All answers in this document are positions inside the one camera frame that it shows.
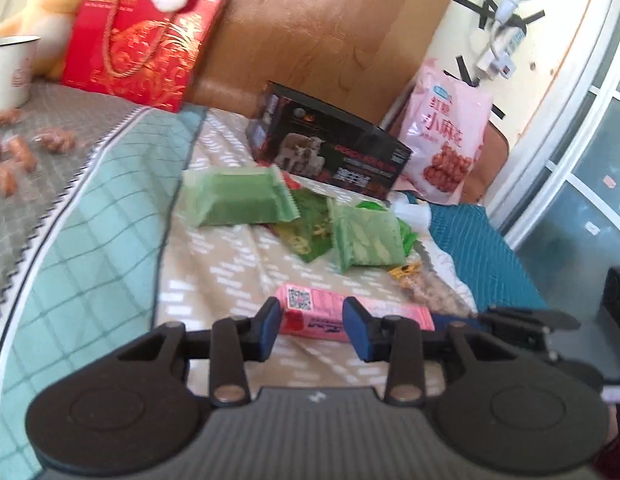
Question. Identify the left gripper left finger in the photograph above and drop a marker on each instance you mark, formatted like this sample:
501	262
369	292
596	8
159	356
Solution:
228	345

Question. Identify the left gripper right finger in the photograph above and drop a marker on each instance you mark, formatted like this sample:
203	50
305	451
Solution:
398	341

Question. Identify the peanut bag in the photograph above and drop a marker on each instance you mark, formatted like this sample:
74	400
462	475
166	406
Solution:
425	288

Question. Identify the pink wafer snack pack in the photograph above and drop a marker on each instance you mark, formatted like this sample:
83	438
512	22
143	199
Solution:
317	313

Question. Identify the small green snack pack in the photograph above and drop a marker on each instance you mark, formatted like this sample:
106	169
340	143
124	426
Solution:
368	235

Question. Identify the green pea snack bag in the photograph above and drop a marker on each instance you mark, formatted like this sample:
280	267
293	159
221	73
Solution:
309	235

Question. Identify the large light green snack pack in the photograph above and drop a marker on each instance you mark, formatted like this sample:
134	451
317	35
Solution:
232	196

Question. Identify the teal patterned blanket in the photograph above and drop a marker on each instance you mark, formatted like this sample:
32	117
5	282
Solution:
463	249

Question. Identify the beige patterned cloth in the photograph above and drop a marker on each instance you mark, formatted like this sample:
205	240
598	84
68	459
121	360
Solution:
211	273

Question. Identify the brown cushion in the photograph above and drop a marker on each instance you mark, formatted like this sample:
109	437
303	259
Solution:
493	157

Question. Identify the black sheep print box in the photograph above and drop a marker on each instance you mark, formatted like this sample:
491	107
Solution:
310	138

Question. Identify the green grid grey blanket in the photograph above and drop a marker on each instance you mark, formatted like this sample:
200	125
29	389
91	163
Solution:
81	243

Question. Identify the pink fried twist bag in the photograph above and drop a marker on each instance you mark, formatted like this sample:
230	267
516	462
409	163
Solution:
443	126

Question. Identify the white power strip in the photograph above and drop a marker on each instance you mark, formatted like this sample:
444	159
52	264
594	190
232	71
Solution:
503	42

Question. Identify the wooden pattern board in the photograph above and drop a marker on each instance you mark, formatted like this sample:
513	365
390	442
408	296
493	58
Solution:
355	54

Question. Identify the red gift box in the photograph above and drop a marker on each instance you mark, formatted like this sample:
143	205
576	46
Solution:
128	48

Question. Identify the white enamel mug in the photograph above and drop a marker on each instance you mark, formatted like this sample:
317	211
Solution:
17	54

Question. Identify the yellow duck plush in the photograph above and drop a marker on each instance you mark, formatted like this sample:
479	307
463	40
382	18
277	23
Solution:
52	21

